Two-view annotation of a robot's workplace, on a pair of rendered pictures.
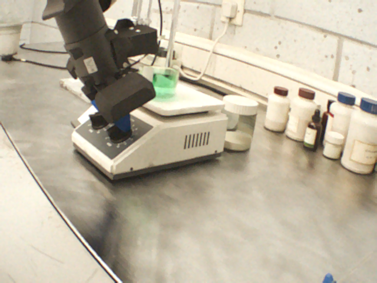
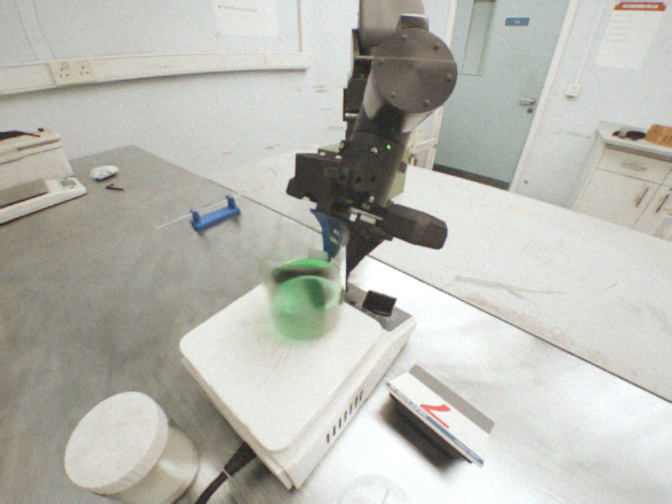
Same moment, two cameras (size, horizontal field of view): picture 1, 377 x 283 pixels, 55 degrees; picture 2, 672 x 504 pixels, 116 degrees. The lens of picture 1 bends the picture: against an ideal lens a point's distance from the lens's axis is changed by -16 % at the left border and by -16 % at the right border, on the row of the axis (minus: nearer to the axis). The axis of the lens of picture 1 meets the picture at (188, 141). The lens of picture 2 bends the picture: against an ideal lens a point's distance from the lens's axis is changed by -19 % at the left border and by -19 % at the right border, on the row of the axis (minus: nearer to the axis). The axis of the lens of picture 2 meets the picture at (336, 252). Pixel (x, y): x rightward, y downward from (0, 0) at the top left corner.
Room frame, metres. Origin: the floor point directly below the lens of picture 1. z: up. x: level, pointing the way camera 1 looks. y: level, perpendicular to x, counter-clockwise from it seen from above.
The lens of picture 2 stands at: (0.74, 0.06, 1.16)
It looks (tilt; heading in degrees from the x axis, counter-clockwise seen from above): 36 degrees down; 172
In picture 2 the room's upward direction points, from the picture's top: straight up
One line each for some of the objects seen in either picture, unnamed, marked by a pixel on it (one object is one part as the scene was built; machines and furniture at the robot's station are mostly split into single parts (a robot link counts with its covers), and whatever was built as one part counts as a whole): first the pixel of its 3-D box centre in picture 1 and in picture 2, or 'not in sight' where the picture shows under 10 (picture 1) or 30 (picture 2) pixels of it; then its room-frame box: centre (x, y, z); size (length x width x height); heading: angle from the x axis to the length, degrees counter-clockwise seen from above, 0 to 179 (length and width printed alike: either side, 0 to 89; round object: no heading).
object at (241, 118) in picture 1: (237, 122); (142, 453); (0.68, -0.08, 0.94); 0.06 x 0.06 x 0.08
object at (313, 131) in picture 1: (314, 128); not in sight; (0.72, -0.23, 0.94); 0.03 x 0.03 x 0.08
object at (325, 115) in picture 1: (328, 119); not in sight; (0.80, -0.29, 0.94); 0.03 x 0.03 x 0.08
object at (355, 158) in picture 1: (364, 134); not in sight; (0.65, -0.32, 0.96); 0.07 x 0.07 x 0.13
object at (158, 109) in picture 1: (171, 97); (281, 339); (0.61, 0.03, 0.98); 0.12 x 0.12 x 0.01; 43
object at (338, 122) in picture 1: (341, 121); not in sight; (0.74, -0.30, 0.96); 0.06 x 0.06 x 0.11
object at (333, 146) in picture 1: (333, 145); not in sight; (0.69, -0.27, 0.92); 0.04 x 0.04 x 0.04
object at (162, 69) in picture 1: (158, 69); (305, 284); (0.60, 0.06, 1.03); 0.07 x 0.06 x 0.08; 17
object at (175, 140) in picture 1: (154, 127); (307, 348); (0.60, 0.05, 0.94); 0.22 x 0.13 x 0.08; 133
